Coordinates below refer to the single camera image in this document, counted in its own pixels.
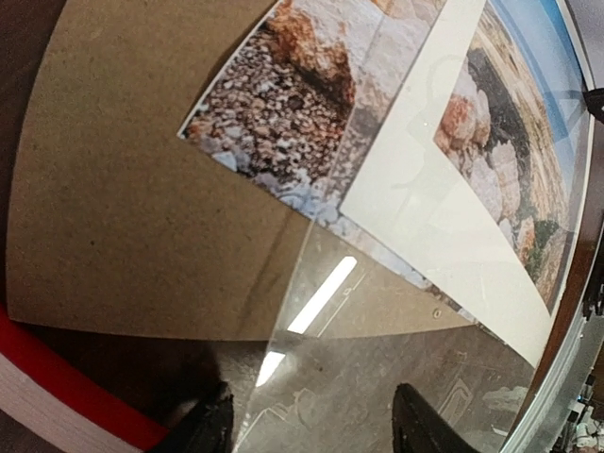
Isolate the white mat board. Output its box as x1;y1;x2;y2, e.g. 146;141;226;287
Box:
339;0;584;369

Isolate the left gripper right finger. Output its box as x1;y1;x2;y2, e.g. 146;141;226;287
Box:
392;383;477;453

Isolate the clear acrylic sheet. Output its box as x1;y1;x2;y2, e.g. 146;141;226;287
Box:
233;0;596;453

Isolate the aluminium front rail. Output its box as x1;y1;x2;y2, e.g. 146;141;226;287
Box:
502;262;603;452

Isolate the wooden picture frame red edge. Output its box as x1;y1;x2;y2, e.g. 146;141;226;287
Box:
1;308;168;452

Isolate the brown backing board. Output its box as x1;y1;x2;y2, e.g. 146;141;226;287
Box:
7;1;466;341

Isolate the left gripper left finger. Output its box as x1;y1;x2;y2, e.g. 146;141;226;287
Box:
158;381;234;453

